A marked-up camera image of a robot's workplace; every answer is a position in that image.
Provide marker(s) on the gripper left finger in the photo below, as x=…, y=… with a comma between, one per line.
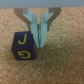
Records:
x=32, y=22

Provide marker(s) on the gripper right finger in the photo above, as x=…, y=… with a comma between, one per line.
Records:
x=46, y=22

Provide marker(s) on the purple block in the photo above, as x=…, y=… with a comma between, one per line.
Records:
x=23, y=46

